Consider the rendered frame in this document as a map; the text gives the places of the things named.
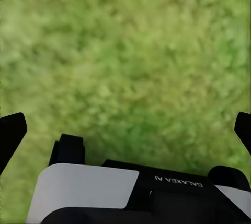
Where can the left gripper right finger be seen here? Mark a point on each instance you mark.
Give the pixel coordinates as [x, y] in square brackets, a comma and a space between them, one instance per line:
[243, 129]

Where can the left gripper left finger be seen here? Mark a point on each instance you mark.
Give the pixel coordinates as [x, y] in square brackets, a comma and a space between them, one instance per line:
[12, 130]

